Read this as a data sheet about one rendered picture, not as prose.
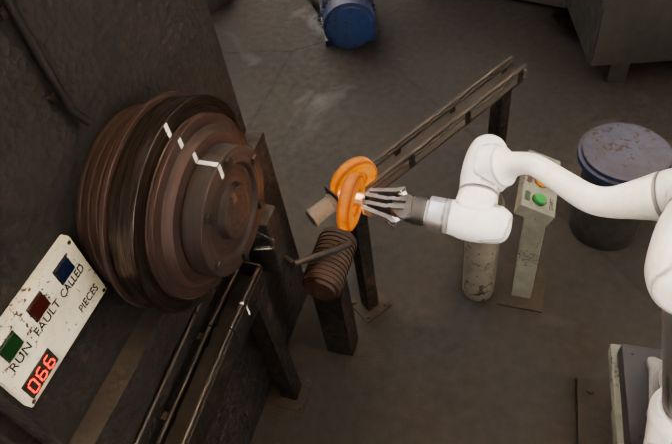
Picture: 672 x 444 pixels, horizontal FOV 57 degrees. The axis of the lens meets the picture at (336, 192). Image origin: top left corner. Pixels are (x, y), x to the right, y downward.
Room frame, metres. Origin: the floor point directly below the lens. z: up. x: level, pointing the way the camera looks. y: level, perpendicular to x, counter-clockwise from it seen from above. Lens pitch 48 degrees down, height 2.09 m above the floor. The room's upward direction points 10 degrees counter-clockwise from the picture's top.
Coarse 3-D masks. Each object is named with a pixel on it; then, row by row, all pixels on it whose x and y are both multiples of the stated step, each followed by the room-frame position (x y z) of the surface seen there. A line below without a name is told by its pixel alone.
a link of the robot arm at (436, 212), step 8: (432, 200) 1.01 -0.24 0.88; (440, 200) 1.00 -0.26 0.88; (448, 200) 1.00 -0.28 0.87; (432, 208) 0.98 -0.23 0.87; (440, 208) 0.98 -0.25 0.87; (448, 208) 0.97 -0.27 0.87; (424, 216) 0.98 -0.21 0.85; (432, 216) 0.97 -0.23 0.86; (440, 216) 0.96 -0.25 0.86; (432, 224) 0.96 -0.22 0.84; (440, 224) 0.95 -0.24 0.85; (440, 232) 0.95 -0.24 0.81
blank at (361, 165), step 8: (352, 160) 1.29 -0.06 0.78; (360, 160) 1.29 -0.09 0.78; (368, 160) 1.30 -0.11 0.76; (344, 168) 1.27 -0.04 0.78; (352, 168) 1.26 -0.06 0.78; (360, 168) 1.28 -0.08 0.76; (368, 168) 1.29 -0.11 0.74; (376, 168) 1.30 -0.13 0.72; (336, 176) 1.26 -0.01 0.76; (344, 176) 1.25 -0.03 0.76; (368, 176) 1.29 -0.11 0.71; (376, 176) 1.30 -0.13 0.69; (336, 184) 1.24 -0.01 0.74; (336, 192) 1.24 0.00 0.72
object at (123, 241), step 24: (192, 96) 1.02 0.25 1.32; (144, 120) 0.94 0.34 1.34; (168, 120) 0.92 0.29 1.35; (144, 144) 0.88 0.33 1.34; (120, 168) 0.85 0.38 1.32; (144, 168) 0.83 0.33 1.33; (120, 192) 0.81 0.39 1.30; (144, 192) 0.80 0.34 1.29; (120, 216) 0.78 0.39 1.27; (144, 216) 0.78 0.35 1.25; (120, 240) 0.75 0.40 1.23; (144, 240) 0.75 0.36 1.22; (120, 264) 0.74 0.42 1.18; (144, 264) 0.73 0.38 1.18; (144, 288) 0.70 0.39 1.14; (168, 312) 0.72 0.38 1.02
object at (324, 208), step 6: (324, 198) 1.24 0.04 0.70; (330, 198) 1.23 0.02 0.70; (318, 204) 1.22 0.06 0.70; (324, 204) 1.22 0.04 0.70; (330, 204) 1.22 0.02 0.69; (336, 204) 1.21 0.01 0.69; (306, 210) 1.21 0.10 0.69; (312, 210) 1.20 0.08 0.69; (318, 210) 1.20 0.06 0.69; (324, 210) 1.20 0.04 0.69; (330, 210) 1.20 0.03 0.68; (336, 210) 1.21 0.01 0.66; (312, 216) 1.18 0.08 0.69; (318, 216) 1.19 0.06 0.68; (324, 216) 1.19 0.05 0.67; (312, 222) 1.20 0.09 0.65; (318, 222) 1.17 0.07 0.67
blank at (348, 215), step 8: (352, 176) 1.12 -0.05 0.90; (360, 176) 1.12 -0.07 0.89; (344, 184) 1.09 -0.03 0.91; (352, 184) 1.08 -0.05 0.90; (360, 184) 1.12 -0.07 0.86; (344, 192) 1.07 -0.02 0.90; (352, 192) 1.06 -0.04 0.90; (344, 200) 1.05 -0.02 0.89; (352, 200) 1.06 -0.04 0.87; (344, 208) 1.03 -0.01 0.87; (352, 208) 1.05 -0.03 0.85; (360, 208) 1.11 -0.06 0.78; (344, 216) 1.02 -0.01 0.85; (352, 216) 1.05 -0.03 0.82; (344, 224) 1.02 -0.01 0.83; (352, 224) 1.04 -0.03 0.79
